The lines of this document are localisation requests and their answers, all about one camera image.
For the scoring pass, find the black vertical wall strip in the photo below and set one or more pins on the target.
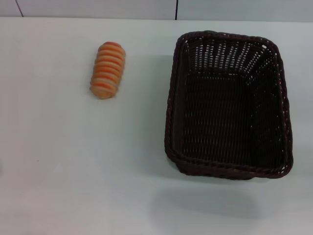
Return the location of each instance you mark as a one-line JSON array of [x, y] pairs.
[[176, 9]]

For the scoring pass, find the orange striped bread loaf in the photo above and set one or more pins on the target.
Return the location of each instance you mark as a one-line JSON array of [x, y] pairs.
[[107, 71]]

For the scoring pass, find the black woven rectangular basket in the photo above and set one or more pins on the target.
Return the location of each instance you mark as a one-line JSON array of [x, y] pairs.
[[220, 115]]

